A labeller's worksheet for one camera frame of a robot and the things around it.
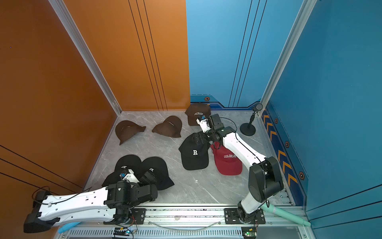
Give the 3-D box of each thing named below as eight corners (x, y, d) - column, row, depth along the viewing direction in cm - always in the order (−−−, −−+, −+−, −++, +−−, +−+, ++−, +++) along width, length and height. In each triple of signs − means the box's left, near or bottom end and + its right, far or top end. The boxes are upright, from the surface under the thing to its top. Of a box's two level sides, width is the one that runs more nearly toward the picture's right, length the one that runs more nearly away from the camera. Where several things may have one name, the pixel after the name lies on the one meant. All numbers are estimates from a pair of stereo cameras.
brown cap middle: (153, 138, 106) (151, 133, 101) (157, 121, 116) (155, 115, 111) (180, 138, 106) (179, 133, 100) (182, 121, 116) (181, 115, 111)
